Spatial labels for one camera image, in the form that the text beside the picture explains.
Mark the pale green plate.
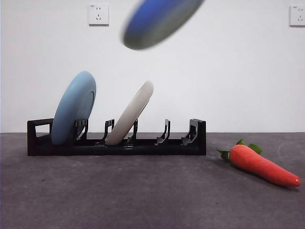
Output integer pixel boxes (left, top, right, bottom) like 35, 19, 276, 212
122, 0, 206, 51

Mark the orange carrot with green leaves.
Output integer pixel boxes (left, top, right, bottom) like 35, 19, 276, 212
216, 139, 302, 188

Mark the cream white plate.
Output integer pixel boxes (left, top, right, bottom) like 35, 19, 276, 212
105, 80, 154, 146

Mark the black plate rack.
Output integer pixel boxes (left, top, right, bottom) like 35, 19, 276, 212
27, 118, 207, 157

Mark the light blue plate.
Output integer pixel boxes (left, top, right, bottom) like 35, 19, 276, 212
51, 70, 98, 146

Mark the white wall socket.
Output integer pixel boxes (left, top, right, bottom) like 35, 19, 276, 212
88, 4, 110, 26
289, 5, 305, 27

